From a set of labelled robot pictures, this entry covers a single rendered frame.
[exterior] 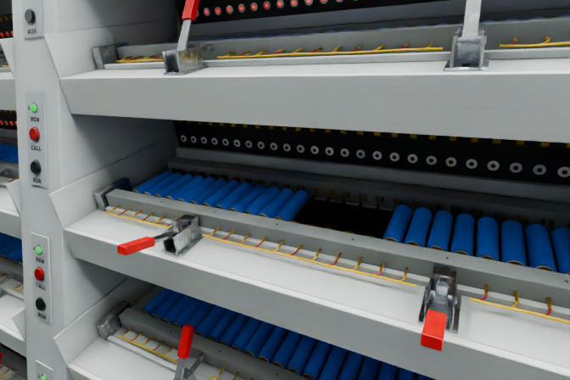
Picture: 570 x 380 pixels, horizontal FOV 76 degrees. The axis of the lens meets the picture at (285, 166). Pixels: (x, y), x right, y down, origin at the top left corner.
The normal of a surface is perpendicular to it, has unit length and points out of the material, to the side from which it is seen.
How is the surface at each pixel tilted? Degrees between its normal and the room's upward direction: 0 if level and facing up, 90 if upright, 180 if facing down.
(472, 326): 19
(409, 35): 109
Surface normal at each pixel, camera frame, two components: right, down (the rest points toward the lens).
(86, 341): 0.89, 0.10
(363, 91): -0.45, 0.40
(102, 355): -0.10, -0.91
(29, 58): -0.46, 0.09
